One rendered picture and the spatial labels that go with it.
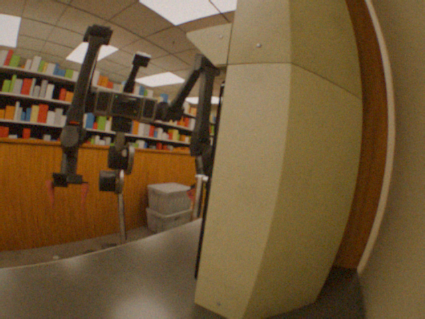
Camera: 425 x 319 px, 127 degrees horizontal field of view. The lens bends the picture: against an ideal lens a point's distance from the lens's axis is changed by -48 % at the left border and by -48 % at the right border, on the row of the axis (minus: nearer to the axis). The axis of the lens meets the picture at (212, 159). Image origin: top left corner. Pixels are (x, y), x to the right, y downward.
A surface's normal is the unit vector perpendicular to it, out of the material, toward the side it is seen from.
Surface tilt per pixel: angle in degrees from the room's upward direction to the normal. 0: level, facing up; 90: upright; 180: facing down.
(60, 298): 0
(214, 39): 90
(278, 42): 90
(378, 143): 90
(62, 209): 90
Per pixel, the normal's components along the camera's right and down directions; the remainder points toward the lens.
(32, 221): 0.85, 0.15
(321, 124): 0.24, 0.08
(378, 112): -0.51, -0.03
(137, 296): 0.14, -0.99
